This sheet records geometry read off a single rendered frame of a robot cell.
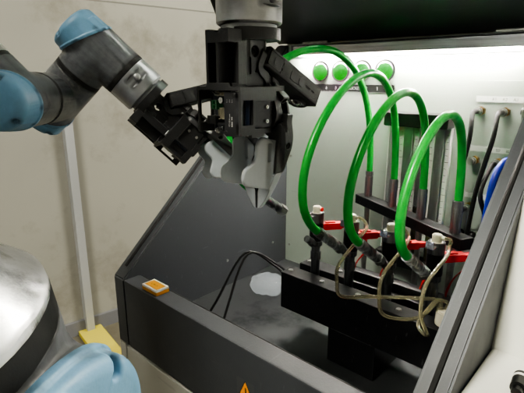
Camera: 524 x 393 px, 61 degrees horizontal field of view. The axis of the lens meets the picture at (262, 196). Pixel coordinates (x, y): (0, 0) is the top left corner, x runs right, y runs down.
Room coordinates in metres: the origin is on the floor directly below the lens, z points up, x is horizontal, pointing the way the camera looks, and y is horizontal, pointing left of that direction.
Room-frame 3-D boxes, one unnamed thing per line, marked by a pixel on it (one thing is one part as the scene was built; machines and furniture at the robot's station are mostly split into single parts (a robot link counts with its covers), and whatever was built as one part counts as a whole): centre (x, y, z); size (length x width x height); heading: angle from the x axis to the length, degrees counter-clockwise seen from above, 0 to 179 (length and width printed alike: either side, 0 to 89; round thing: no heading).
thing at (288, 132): (0.53, -0.01, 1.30); 0.05 x 0.02 x 0.09; 47
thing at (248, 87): (0.53, 0.02, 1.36); 0.09 x 0.08 x 0.12; 137
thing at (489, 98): (0.87, -0.46, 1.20); 0.13 x 0.03 x 0.31; 47
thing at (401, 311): (0.76, -0.20, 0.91); 0.34 x 0.10 x 0.15; 47
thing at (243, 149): (0.54, 0.03, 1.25); 0.06 x 0.03 x 0.09; 137
